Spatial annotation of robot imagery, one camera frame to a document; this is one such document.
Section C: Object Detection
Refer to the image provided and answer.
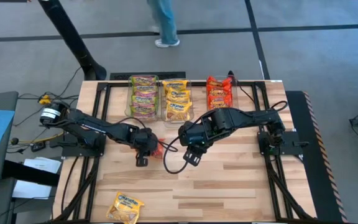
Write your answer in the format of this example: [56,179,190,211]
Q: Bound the thin black floor cables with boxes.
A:
[12,67,84,127]

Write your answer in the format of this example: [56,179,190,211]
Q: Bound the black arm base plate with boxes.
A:
[61,133,107,157]
[257,131,310,157]

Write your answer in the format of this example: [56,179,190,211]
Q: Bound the small black device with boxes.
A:
[227,70,239,86]

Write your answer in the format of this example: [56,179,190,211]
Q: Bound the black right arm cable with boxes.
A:
[162,134,196,174]

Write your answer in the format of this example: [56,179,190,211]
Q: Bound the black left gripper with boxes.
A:
[129,126,160,167]

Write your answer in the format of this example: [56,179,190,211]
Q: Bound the tall black cylinder stand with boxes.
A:
[39,0,108,81]

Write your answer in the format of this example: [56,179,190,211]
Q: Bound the black aluminium table frame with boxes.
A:
[53,80,316,223]

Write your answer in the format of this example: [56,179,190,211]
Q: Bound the yellow cable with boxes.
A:
[19,131,65,146]

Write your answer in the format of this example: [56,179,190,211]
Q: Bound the yellow plug connector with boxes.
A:
[38,94,52,106]

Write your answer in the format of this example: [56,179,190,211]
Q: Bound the black desk bar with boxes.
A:
[1,159,60,188]

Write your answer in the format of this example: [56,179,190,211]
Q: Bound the person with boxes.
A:
[147,0,181,49]

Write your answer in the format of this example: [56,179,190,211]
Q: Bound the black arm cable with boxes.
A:
[162,134,196,174]
[113,116,180,153]

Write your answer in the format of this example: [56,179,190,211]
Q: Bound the black power brick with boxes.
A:
[30,141,47,153]

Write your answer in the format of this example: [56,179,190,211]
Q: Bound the black hazard-striped floor mat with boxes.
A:
[285,90,349,223]

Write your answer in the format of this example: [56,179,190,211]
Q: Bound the yellow creamy chicken ramen pack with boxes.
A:
[162,80,189,94]
[165,100,193,123]
[166,89,192,105]
[106,191,145,224]

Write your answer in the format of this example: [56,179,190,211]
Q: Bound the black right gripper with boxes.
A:
[178,121,213,167]

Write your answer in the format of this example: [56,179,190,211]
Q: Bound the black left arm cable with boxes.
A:
[113,116,180,153]

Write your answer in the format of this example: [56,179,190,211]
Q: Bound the white paper sheet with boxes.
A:
[11,179,53,200]
[23,156,62,174]

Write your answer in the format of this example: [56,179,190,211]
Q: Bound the clear plastic bin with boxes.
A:
[124,74,160,121]
[160,79,195,124]
[204,75,239,110]

